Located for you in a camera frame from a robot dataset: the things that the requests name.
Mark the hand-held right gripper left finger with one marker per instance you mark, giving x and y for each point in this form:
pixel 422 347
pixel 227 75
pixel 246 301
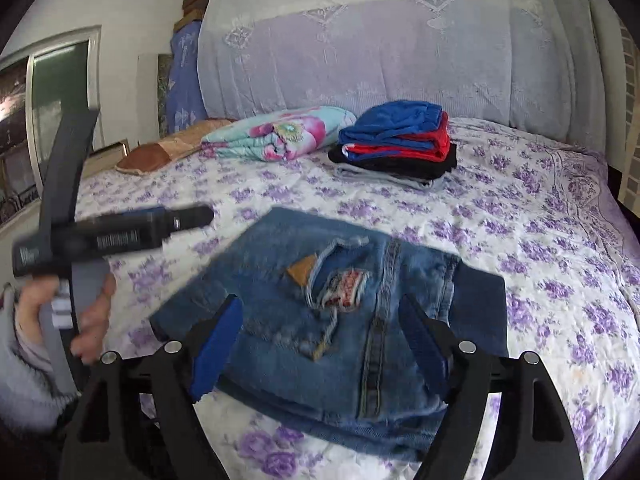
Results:
pixel 215 350

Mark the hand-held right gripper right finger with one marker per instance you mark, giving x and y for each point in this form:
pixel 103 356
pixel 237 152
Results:
pixel 425 350

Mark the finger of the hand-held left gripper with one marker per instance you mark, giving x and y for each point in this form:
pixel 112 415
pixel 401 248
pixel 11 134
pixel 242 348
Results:
pixel 145 211
pixel 192 218

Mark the blue denim pants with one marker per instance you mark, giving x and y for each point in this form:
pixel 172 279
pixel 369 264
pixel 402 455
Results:
pixel 280 280

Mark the person's left forearm grey sleeve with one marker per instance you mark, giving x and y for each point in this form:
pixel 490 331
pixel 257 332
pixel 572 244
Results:
pixel 25 385

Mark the person's left hand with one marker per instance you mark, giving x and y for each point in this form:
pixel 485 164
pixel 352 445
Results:
pixel 97 320

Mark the brown pillow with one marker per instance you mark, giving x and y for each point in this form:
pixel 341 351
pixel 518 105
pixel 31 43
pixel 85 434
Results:
pixel 165 152

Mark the green picture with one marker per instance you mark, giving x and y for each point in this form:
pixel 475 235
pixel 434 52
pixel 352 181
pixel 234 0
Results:
pixel 164 95

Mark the folded floral blanket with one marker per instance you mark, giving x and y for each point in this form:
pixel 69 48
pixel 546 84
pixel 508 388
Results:
pixel 280 132

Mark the blue printed cloth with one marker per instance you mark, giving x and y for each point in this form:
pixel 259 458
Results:
pixel 185 85

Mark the window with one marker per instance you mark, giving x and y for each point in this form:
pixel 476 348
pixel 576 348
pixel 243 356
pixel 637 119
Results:
pixel 60 100

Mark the purple floral bed sheet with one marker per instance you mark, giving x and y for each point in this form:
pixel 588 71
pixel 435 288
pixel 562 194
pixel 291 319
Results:
pixel 550 240

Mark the folded grey garment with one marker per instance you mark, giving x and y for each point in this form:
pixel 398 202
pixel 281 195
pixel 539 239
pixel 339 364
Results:
pixel 380 180

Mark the folded red garment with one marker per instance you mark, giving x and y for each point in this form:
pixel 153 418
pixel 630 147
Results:
pixel 425 147

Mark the brown box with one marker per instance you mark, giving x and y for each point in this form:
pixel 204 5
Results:
pixel 197 2

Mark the folded blue garment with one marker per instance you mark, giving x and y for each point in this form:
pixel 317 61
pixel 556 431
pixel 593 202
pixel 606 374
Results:
pixel 395 120

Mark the white lace cover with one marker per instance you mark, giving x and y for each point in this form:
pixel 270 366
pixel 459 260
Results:
pixel 375 50

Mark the beige patterned cloth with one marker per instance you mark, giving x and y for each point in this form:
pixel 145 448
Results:
pixel 631 110

